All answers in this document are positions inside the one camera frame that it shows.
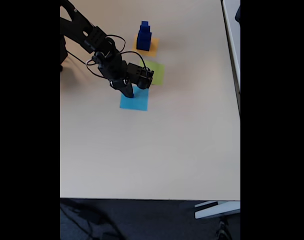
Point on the large blue cube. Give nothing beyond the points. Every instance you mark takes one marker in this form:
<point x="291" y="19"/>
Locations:
<point x="143" y="43"/>

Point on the medium blue cube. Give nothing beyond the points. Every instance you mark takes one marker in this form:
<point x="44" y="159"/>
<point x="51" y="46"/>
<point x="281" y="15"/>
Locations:
<point x="144" y="30"/>

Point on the small blue cube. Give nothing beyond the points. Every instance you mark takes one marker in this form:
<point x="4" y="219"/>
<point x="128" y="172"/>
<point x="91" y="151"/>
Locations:
<point x="144" y="23"/>

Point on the light blue paper square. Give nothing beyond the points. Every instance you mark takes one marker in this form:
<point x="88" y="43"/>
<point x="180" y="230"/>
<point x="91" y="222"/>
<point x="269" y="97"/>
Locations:
<point x="138" y="102"/>

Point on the green paper square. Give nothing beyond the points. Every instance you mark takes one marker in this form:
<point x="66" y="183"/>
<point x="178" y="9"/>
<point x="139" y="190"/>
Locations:
<point x="158" y="72"/>

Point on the orange paper square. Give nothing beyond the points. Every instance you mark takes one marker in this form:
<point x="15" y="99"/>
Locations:
<point x="154" y="48"/>

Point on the white neighbouring table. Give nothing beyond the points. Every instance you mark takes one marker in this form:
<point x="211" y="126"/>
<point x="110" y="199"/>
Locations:
<point x="233" y="45"/>

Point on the dark blue object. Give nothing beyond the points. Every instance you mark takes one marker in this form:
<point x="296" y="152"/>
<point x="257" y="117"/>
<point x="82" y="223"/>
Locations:
<point x="238" y="13"/>

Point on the white table foot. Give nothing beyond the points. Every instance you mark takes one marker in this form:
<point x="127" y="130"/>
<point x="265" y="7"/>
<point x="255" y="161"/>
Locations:
<point x="217" y="210"/>

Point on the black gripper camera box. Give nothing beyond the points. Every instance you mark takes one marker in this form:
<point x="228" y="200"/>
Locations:
<point x="141" y="75"/>

